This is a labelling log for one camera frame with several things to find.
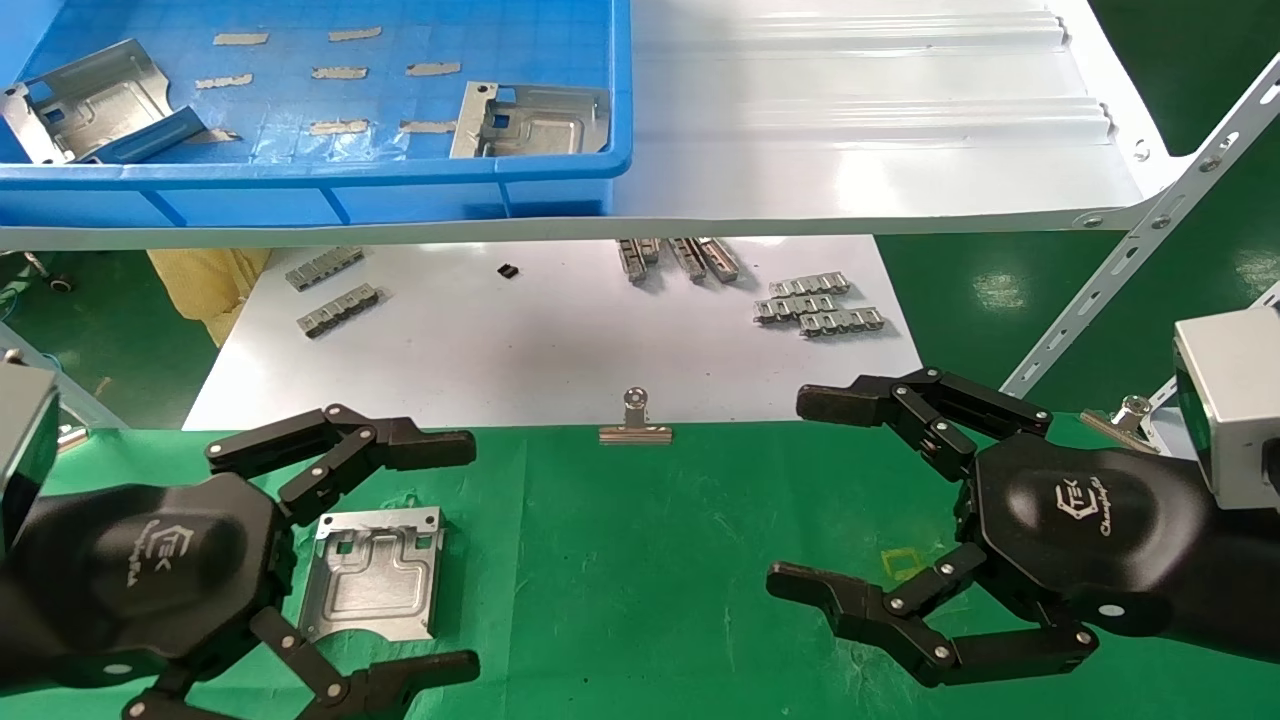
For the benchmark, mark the black caster wheel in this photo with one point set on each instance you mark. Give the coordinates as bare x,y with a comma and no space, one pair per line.
58,283

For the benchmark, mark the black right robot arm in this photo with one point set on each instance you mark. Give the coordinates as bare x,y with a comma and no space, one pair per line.
1255,590

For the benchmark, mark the green table mat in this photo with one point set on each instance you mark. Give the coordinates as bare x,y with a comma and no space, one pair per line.
640,580

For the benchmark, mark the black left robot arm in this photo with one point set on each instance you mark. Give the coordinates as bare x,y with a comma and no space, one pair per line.
15,625

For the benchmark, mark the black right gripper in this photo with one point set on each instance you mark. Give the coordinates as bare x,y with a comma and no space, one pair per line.
1085,520

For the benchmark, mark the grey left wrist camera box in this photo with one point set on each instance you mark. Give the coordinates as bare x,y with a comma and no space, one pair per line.
25,450

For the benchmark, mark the blue plastic bin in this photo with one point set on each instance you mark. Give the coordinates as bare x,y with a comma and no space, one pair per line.
400,190

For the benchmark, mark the grey tape strip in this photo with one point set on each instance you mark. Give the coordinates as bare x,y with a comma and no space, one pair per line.
355,33
427,127
338,127
340,72
433,69
215,136
240,39
225,81

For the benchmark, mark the yellow plastic bag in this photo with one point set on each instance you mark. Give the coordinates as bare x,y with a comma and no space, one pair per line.
205,285

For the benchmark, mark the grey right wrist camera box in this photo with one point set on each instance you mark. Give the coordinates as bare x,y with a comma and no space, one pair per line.
1235,400

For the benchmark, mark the white corrugated shelf sheet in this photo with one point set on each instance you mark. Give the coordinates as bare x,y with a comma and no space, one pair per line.
860,150

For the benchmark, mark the grey metal frame bar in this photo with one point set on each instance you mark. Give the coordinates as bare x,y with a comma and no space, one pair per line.
60,380

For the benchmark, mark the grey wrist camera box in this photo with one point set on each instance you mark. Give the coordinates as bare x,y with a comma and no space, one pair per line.
1235,400
25,450

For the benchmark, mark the stamped sheet metal plate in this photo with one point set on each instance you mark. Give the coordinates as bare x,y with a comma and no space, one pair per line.
95,105
370,590
535,125

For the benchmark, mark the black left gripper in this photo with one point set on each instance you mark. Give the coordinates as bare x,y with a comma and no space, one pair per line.
150,570

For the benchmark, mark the white slotted metal bar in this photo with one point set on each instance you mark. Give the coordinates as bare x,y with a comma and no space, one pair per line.
1266,297
1130,250

